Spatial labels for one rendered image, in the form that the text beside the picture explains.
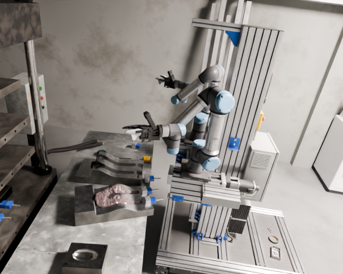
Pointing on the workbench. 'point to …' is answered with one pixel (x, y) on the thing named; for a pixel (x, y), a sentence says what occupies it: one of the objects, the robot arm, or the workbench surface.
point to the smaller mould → (85, 259)
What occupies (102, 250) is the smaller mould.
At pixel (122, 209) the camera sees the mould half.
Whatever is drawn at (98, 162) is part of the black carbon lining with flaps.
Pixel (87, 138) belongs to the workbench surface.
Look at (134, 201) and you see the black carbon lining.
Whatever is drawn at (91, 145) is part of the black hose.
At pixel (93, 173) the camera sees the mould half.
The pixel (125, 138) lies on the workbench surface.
